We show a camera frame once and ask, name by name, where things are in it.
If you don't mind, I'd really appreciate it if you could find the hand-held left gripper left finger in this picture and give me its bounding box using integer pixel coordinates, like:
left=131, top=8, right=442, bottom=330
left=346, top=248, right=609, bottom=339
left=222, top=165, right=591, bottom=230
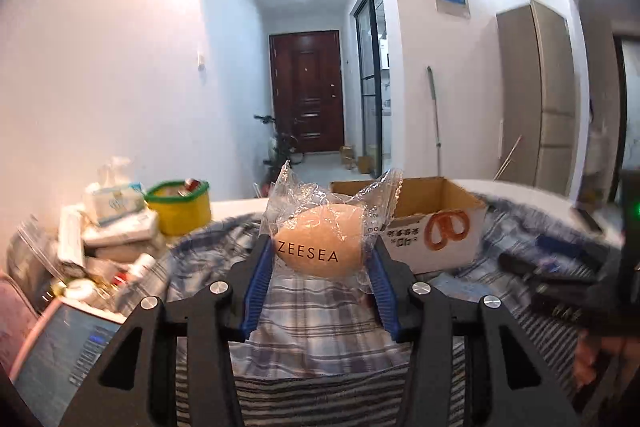
left=75, top=234, right=275, bottom=427

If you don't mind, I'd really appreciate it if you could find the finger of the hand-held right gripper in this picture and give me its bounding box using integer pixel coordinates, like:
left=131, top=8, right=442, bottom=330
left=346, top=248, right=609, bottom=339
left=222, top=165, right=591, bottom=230
left=499, top=252, right=598, bottom=285
left=537, top=237, right=606, bottom=270

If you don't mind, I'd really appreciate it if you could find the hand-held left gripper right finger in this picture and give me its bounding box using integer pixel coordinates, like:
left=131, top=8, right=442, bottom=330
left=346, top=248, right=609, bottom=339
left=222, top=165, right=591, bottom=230
left=367, top=237, right=581, bottom=427

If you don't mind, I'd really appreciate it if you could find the beige makeup sponge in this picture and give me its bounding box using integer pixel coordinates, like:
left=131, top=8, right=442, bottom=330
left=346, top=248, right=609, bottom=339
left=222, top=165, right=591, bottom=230
left=260, top=161, right=405, bottom=280

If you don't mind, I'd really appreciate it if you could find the person's right hand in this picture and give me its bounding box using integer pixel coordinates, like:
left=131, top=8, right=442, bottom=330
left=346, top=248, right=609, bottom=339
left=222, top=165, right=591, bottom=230
left=575, top=332, right=631, bottom=393

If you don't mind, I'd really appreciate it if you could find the blue plaid shirt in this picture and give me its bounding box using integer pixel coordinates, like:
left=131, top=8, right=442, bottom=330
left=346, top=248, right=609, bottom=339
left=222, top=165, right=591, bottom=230
left=117, top=192, right=621, bottom=380

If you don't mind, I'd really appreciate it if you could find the yellow container with green rim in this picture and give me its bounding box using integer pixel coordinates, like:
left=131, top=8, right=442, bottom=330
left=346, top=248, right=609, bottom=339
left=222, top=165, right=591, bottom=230
left=144, top=179, right=212, bottom=237

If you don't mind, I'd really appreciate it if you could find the grey striped blanket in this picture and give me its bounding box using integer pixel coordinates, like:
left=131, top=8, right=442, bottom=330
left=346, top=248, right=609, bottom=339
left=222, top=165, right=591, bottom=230
left=230, top=307, right=591, bottom=427

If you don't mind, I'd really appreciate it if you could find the black bicycle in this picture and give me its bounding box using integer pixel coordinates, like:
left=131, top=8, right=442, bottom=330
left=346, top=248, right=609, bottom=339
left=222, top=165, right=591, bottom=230
left=253, top=114, right=306, bottom=168

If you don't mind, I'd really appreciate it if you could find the white mask box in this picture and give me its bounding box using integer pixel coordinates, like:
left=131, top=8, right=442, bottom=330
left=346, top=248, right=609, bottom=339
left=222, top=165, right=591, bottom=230
left=82, top=212, right=161, bottom=249

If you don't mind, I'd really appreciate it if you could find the grey tall cabinet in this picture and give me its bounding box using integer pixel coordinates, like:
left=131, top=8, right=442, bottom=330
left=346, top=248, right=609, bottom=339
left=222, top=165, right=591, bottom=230
left=496, top=0, right=578, bottom=198

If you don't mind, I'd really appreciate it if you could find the blue and white tissue pack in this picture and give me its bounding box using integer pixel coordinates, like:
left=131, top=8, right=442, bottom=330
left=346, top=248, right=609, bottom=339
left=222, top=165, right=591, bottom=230
left=85, top=182, right=147, bottom=228

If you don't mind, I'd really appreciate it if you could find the mop with green grip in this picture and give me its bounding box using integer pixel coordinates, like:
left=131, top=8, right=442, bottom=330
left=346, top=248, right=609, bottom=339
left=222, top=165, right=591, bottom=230
left=426, top=66, right=443, bottom=178

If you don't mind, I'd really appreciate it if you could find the brown wooden door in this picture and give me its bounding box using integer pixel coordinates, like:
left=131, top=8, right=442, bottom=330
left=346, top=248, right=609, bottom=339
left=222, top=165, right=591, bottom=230
left=269, top=31, right=346, bottom=154

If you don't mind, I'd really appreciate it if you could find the black framed glass door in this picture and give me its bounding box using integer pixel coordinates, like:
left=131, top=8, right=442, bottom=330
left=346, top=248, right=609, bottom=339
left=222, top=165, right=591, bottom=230
left=352, top=0, right=393, bottom=172

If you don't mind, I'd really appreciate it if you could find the pink laptop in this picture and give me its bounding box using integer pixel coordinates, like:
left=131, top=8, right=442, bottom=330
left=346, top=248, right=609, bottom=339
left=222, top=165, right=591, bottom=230
left=10, top=299, right=126, bottom=427

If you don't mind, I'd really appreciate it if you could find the pink fabric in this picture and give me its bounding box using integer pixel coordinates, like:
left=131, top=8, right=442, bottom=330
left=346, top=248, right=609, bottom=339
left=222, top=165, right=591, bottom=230
left=0, top=272, right=41, bottom=373

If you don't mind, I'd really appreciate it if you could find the broom with pink handle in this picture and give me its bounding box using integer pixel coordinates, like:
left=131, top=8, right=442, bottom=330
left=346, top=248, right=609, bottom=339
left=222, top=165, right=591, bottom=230
left=492, top=135, right=523, bottom=180

